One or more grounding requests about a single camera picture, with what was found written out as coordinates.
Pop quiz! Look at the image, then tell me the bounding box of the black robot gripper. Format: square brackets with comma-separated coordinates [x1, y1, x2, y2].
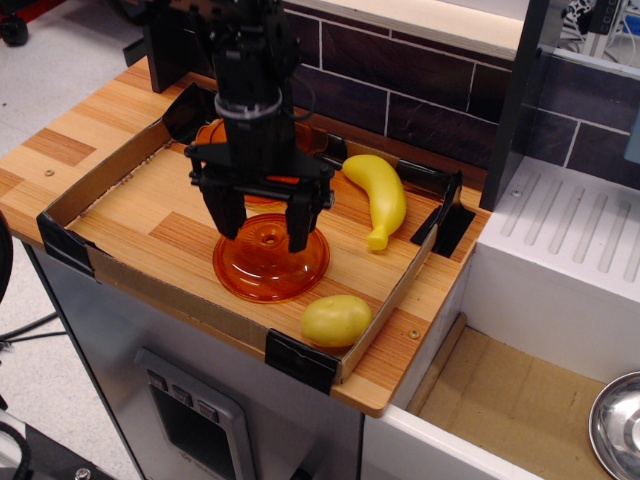
[185, 102, 334, 253]

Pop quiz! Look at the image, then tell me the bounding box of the orange transparent pot lid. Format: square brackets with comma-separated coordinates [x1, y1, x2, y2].
[213, 213, 330, 303]

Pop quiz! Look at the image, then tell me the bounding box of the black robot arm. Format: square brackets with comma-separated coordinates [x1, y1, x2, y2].
[169, 1, 334, 253]

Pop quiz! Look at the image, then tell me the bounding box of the orange transparent pot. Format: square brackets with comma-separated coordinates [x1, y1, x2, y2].
[194, 119, 328, 210]

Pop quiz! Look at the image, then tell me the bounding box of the yellow toy banana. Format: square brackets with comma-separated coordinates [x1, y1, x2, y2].
[342, 154, 407, 251]

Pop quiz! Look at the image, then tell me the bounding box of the yellow toy potato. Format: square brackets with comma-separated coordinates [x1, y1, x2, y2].
[301, 295, 373, 348]

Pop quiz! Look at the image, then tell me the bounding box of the cardboard fence with black tape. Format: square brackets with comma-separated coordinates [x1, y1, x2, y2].
[37, 85, 488, 409]

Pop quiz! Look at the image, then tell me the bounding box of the toy dishwasher front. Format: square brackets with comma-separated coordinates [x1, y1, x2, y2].
[28, 248, 363, 479]

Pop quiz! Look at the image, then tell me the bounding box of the white toy sink unit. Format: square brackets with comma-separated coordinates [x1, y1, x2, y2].
[361, 159, 639, 479]

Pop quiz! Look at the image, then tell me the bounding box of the black caster wheel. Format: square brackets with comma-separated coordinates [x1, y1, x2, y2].
[1, 14, 29, 47]

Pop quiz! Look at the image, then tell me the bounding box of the silver metal bowl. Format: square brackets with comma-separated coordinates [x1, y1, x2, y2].
[589, 372, 639, 479]

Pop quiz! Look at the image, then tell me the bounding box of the black cable on floor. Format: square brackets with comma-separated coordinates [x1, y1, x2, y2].
[0, 312, 69, 351]

